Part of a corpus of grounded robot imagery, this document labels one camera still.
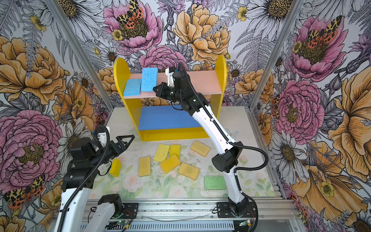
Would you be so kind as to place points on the small yellow sponge at left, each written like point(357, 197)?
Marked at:
point(115, 168)

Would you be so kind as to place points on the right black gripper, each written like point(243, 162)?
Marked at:
point(161, 94)

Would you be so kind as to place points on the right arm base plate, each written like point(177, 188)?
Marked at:
point(224, 211)

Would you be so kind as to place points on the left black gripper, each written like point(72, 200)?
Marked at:
point(119, 151)

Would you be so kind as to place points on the thick yellow sponge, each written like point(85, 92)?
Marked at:
point(170, 163)

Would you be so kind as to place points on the floral table mat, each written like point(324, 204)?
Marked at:
point(173, 185)

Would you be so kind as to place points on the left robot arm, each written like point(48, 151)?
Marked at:
point(76, 188)

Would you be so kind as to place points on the orange-yellow sponge centre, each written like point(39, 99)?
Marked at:
point(189, 171)

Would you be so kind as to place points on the pale yellow textured sponge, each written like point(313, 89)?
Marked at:
point(161, 152)

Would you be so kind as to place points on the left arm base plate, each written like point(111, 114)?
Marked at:
point(129, 211)

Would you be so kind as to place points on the orange-yellow sponge near shelf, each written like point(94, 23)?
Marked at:
point(200, 148)

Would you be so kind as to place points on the bright yellow small sponge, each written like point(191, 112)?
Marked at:
point(175, 149)

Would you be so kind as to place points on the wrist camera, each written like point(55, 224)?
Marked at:
point(169, 73)
point(101, 136)

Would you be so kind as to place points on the orange-yellow sponge far left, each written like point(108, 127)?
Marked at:
point(144, 166)

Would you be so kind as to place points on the green sponge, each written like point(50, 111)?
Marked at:
point(214, 183)

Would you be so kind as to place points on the aluminium front rail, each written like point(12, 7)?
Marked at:
point(189, 215)

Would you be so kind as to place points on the blue sponge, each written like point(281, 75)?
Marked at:
point(149, 79)
point(133, 88)

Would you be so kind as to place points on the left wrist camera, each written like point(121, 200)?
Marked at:
point(101, 136)

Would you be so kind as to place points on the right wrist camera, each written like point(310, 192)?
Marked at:
point(169, 73)

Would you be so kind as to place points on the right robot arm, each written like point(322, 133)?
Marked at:
point(226, 159)

